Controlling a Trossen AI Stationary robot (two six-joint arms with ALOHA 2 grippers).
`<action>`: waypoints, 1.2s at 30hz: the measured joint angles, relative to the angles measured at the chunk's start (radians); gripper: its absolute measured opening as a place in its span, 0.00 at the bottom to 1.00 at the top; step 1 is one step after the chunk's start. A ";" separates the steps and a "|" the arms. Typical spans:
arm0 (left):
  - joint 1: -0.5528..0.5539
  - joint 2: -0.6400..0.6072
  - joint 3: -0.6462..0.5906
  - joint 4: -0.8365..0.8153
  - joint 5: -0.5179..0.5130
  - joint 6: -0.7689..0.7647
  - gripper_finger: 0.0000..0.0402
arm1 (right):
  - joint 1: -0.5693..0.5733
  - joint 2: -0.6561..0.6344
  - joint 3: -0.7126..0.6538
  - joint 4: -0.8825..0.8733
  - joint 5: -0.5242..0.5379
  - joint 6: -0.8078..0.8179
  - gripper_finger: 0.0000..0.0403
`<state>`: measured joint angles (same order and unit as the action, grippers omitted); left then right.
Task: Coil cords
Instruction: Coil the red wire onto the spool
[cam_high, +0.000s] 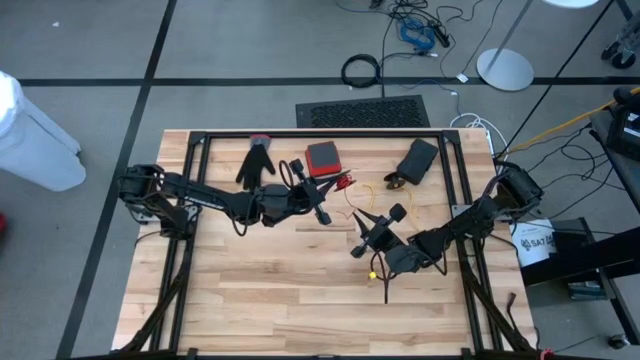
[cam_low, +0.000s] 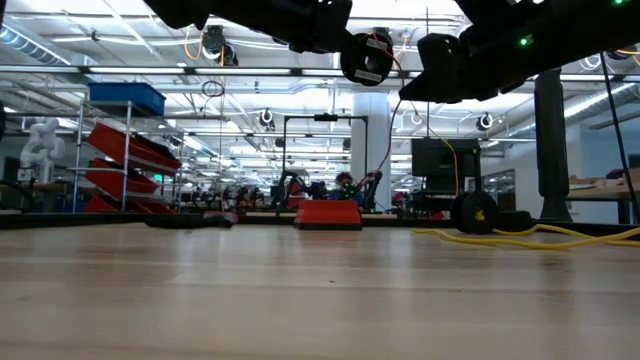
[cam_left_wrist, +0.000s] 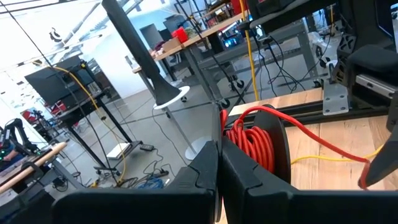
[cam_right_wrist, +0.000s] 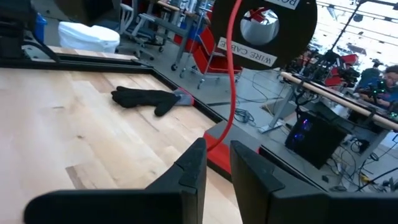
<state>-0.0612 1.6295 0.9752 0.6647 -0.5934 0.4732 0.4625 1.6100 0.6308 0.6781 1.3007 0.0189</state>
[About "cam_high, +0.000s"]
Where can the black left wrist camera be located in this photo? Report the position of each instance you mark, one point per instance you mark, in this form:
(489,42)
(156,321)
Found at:
(324,218)

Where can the black glove with red cuff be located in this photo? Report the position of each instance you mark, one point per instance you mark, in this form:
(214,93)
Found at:
(255,165)

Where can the black power strip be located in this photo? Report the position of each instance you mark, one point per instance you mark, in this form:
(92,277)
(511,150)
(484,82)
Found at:
(440,34)

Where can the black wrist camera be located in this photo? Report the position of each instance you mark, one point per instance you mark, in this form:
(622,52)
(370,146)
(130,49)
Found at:
(324,218)
(397,212)

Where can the black metal table frame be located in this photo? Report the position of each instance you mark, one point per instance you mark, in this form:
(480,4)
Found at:
(225,134)

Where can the black pouch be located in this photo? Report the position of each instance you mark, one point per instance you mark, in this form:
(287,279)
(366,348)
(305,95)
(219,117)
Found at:
(419,161)

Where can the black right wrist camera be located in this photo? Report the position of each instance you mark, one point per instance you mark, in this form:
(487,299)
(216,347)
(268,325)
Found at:
(397,212)

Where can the small black box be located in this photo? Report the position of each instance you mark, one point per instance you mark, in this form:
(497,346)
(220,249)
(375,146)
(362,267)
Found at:
(572,237)

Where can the silver lamp stand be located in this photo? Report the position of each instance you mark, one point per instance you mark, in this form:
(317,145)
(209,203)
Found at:
(505,70)

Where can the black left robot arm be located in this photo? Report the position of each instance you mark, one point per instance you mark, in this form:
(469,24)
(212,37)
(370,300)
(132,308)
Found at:
(200,197)

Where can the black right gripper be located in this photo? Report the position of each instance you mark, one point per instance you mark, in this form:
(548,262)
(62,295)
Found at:
(382,237)

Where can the cart with black casters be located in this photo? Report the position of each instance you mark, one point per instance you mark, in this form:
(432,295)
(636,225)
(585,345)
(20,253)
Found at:
(625,57)

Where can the white trash bin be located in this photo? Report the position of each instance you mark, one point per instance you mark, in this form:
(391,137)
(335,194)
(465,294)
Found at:
(35,145)

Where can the black side desk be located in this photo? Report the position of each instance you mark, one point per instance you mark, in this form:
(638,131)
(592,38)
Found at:
(600,255)

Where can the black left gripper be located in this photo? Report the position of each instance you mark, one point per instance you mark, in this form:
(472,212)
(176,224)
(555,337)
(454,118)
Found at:
(290,200)

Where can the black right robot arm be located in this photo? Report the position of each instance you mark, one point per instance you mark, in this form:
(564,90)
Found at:
(475,220)

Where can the black desk device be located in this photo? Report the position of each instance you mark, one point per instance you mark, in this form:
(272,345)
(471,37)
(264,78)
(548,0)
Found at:
(630,135)

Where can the red box with dark lid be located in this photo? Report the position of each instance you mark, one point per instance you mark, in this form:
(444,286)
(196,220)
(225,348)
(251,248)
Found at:
(324,157)

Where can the black floor vent grate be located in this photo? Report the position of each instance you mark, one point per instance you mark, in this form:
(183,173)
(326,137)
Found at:
(362,112)

